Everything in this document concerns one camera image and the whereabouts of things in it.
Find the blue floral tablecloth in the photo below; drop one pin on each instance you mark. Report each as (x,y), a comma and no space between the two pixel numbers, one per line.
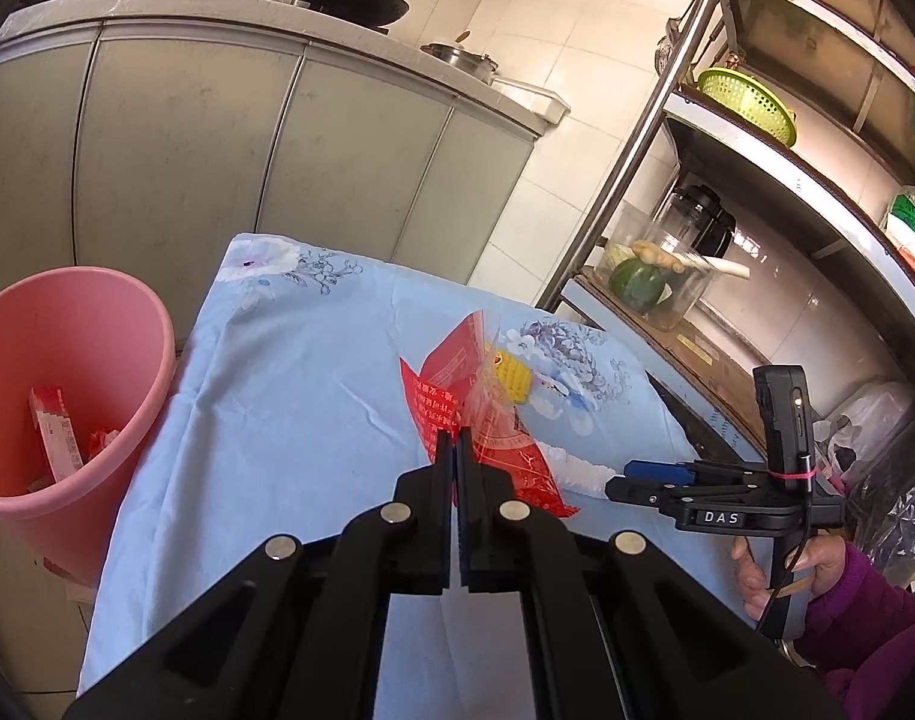
(277,390)

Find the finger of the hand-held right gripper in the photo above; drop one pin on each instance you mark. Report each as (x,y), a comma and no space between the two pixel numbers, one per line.
(652,469)
(633,489)

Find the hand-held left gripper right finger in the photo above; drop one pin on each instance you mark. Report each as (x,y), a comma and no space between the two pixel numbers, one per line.
(476,502)

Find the red printed plastic bag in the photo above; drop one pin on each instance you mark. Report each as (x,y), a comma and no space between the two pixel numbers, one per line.
(517,457)

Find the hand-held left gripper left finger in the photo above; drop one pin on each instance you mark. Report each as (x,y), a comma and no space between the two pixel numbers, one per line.
(438,495)

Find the white plastic tray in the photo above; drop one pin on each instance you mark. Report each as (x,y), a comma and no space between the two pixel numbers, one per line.
(532,101)

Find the ginger root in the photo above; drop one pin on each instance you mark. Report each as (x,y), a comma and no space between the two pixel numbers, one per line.
(652,253)

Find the white leek stalk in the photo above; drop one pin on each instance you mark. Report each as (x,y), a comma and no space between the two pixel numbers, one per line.
(727,268)

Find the steel pot with lid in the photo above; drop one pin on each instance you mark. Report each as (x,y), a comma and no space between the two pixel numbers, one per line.
(465,60)

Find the white foam net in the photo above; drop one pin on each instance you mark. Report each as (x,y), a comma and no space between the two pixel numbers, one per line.
(577,469)

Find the small red white wrapper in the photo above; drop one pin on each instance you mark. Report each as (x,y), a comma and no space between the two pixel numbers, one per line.
(101,441)

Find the yellow plastic piece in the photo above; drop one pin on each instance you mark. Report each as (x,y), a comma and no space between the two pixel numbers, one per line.
(513,379)

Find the white plastic bag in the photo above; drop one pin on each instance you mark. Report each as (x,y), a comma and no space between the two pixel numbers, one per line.
(870,412)

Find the grey kitchen cabinet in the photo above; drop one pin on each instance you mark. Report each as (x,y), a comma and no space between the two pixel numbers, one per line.
(187,150)

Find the green plastic basket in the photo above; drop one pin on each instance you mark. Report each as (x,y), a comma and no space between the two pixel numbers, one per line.
(750,101)

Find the clear plastic bag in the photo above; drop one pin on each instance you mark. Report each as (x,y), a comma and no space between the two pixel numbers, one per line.
(900,517)

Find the pink plastic bucket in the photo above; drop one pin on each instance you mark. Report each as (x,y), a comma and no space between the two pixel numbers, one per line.
(90,322)

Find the small red white box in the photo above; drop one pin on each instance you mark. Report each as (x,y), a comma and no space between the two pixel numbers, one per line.
(56,435)

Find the metal shelf rack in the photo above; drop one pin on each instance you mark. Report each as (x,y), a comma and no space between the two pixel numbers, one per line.
(742,157)

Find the clear plastic container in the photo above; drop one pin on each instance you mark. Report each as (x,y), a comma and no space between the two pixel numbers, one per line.
(682,292)

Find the metal strainer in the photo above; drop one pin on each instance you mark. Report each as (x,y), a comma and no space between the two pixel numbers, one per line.
(663,52)

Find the person's right forearm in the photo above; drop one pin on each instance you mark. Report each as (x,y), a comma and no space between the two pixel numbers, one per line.
(877,630)

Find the person's right hand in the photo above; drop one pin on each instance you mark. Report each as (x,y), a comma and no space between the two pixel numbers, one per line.
(825,562)

